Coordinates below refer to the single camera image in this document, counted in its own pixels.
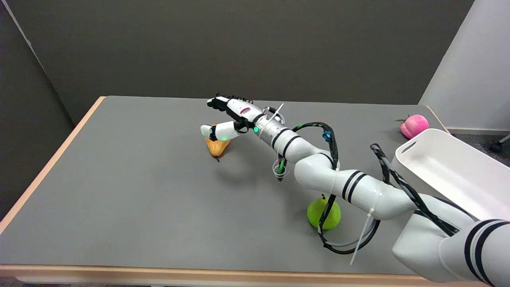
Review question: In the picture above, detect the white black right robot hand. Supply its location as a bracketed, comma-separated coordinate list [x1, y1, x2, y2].
[200, 94, 265, 142]

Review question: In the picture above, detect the yellow pear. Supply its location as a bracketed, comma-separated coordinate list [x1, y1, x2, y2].
[205, 136, 231, 157]

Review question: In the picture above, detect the green apple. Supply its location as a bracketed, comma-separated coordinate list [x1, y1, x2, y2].
[306, 195, 342, 230]

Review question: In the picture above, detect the pink peach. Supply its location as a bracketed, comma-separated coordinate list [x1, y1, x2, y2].
[394, 114, 430, 140]

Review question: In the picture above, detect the white plastic basket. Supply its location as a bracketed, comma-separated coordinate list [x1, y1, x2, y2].
[391, 128, 510, 222]

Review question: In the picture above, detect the black chair caster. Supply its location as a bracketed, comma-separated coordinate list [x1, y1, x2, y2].
[490, 134, 510, 153]

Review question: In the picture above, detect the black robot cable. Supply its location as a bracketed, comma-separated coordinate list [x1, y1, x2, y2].
[277, 122, 461, 255]

